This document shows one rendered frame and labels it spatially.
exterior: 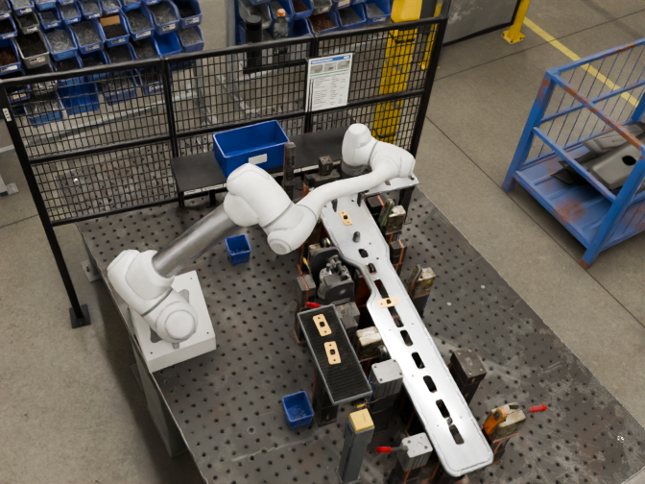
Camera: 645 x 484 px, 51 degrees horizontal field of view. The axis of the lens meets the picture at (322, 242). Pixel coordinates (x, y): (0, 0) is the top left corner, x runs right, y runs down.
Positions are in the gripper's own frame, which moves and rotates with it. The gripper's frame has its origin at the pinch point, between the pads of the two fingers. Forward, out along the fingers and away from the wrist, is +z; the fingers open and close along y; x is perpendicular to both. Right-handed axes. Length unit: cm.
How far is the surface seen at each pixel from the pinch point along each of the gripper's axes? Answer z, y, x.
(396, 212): 4.2, 20.9, -7.0
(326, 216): 8.8, -7.2, 3.2
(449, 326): 39, 34, -48
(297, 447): 40, -47, -80
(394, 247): 9.7, 14.8, -20.7
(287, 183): 10.9, -16.5, 28.8
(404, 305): 9, 6, -50
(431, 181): 107, 112, 97
